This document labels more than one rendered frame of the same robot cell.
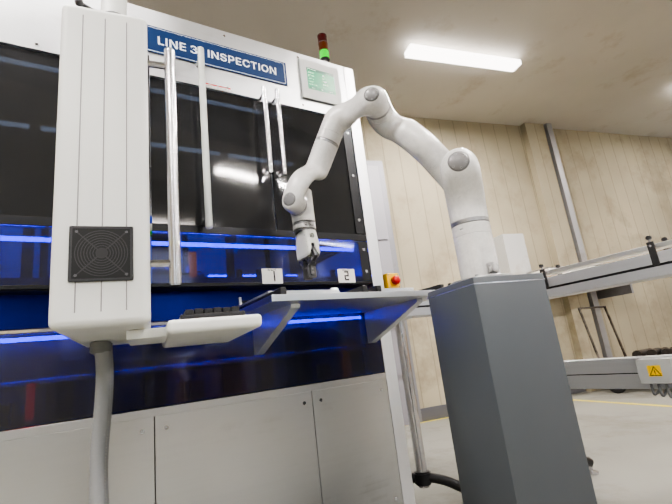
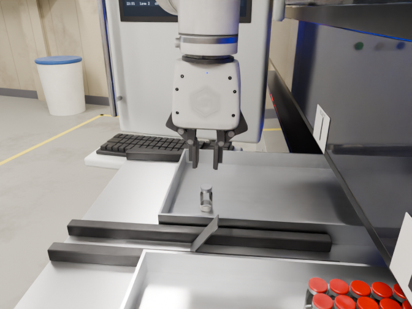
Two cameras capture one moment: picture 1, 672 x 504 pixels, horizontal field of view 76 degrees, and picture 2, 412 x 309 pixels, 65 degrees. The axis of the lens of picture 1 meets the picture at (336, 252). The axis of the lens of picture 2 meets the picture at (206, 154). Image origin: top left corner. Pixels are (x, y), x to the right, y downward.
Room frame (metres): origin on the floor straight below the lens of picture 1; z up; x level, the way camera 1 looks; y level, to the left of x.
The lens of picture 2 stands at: (1.78, -0.28, 1.20)
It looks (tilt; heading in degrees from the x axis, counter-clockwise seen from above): 24 degrees down; 128
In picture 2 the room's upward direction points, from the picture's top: straight up
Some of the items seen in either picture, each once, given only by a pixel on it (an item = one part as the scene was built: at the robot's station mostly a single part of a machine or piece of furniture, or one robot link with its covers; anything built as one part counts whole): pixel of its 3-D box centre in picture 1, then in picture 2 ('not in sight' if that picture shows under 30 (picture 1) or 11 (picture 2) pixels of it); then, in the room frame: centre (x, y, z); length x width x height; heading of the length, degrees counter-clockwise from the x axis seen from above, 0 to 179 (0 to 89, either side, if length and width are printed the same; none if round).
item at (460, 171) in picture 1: (463, 188); not in sight; (1.29, -0.43, 1.16); 0.19 x 0.12 x 0.24; 163
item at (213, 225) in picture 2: not in sight; (168, 235); (1.51, -0.01, 0.91); 0.14 x 0.03 x 0.06; 33
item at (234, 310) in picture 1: (203, 322); (166, 148); (1.12, 0.37, 0.82); 0.40 x 0.14 x 0.02; 24
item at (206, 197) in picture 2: not in sight; (206, 198); (1.48, 0.10, 0.90); 0.02 x 0.02 x 0.04
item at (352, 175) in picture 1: (355, 196); not in sight; (1.86, -0.12, 1.40); 0.05 x 0.01 x 0.80; 122
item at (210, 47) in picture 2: (304, 227); (206, 45); (1.49, 0.10, 1.16); 0.09 x 0.08 x 0.03; 32
